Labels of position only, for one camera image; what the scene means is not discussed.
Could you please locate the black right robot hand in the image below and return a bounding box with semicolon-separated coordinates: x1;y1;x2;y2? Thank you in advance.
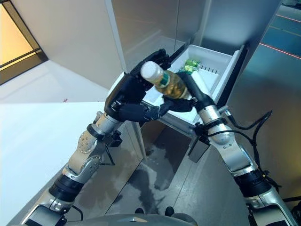
162;71;215;113

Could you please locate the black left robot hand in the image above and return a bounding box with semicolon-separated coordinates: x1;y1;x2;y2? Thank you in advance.
103;48;172;123

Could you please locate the yellow juice bottle white cap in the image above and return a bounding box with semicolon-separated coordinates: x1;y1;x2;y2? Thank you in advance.
140;61;190;100

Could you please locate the white fridge drawer bin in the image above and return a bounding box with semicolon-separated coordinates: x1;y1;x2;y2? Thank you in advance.
110;44;235;132

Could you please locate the steel fridge drawer front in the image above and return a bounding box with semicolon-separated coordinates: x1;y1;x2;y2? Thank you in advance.
187;44;250;163

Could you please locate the stainless steel fridge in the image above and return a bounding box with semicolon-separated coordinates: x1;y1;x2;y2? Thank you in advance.
105;0;301;163

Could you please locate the grey robot torso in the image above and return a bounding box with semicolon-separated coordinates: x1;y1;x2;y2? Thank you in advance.
103;213;199;226

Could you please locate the orange lit window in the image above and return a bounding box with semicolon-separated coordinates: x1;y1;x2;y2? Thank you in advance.
0;3;49;85

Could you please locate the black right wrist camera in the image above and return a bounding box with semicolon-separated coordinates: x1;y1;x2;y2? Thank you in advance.
193;122;210;144

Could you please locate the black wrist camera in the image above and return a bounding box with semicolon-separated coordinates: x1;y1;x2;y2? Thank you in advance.
110;131;122;148
193;122;210;144

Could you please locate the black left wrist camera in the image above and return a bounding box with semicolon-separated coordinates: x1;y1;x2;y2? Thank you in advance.
110;131;122;148

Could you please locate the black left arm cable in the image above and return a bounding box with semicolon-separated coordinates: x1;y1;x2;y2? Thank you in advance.
70;143;116;226

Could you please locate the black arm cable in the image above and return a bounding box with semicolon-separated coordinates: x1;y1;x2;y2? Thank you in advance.
70;143;116;226
225;109;301;203

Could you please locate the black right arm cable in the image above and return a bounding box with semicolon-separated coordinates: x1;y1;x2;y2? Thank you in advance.
225;109;301;203

